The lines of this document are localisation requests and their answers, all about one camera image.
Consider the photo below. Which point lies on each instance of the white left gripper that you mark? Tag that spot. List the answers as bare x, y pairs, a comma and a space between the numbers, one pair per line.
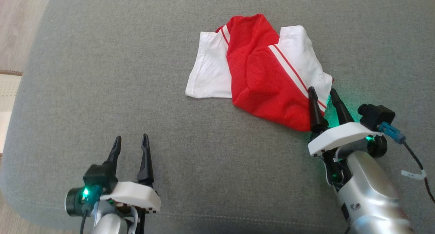
132, 195

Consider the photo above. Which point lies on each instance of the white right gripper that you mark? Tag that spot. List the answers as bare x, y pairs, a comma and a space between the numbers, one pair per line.
343, 137

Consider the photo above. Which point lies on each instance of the red and white basketball jersey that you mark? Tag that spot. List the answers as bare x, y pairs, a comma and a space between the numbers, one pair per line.
265, 77

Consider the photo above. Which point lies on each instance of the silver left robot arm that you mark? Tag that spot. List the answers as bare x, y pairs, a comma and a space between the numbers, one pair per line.
108, 223

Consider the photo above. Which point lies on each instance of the large grey sofa seat cushion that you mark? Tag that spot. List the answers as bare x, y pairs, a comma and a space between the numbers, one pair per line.
136, 91

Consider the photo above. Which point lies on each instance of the beige rug with brown edge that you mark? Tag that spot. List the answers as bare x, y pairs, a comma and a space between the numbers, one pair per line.
8, 101

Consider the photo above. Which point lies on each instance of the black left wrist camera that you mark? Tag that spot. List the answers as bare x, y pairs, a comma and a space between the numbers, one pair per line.
100, 178

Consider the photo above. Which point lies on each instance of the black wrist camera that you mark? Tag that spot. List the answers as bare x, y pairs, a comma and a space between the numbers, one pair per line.
100, 178
375, 115

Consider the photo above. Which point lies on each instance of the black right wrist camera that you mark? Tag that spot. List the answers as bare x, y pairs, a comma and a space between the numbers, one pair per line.
375, 115

